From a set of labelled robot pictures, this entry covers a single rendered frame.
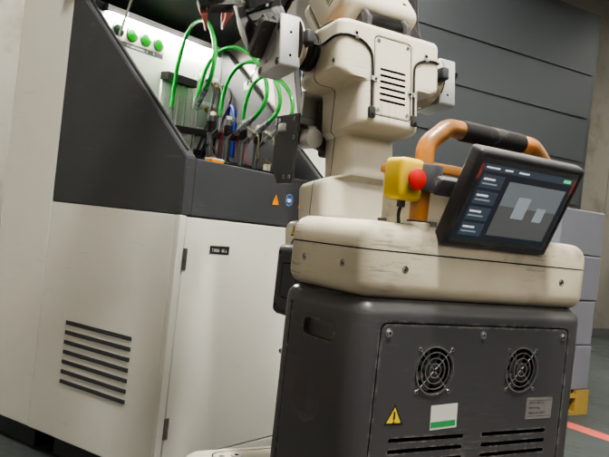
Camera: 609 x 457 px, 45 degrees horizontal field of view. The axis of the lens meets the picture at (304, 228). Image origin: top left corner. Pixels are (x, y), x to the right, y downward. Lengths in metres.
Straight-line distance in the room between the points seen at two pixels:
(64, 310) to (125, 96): 0.68
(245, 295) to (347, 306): 1.09
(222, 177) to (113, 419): 0.76
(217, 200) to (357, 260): 1.01
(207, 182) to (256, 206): 0.23
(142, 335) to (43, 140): 0.78
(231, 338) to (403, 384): 1.08
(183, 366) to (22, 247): 0.76
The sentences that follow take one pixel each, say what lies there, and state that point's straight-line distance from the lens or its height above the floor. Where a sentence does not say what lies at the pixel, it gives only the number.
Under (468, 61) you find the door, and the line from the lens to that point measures 7.07.
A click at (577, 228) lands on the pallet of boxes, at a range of 3.94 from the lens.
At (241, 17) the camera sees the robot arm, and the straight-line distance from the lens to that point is 1.71.
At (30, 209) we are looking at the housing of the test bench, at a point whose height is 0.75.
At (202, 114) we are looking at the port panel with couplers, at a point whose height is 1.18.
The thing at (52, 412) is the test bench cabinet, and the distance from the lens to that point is 2.47.
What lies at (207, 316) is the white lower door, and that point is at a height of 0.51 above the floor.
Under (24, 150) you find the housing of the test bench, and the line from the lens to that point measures 2.63.
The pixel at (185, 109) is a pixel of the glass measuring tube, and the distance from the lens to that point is 2.76.
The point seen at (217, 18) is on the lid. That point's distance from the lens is 2.82.
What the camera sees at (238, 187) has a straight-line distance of 2.19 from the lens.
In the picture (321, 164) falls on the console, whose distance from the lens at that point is 2.93.
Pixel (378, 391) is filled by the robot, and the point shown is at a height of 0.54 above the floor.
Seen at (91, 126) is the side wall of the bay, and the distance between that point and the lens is 2.37.
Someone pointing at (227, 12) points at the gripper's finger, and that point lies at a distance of 2.18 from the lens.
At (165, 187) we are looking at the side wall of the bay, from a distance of 2.08.
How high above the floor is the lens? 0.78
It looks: level
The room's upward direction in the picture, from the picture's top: 6 degrees clockwise
